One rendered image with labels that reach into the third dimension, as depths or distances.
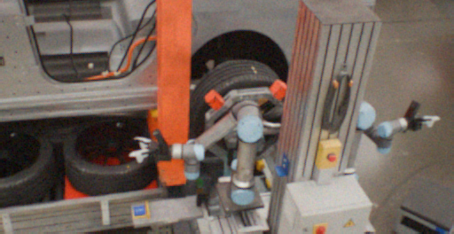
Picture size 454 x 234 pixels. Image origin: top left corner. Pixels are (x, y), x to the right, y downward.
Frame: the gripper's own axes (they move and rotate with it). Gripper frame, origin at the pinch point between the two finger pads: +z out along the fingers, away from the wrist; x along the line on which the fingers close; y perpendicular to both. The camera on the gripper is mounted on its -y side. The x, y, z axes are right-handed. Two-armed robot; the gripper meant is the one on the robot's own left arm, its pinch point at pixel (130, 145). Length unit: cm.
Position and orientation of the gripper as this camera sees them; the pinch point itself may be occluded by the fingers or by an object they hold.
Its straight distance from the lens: 269.1
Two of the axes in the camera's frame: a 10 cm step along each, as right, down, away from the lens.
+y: -0.6, 8.9, 4.6
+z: -10.0, -0.4, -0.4
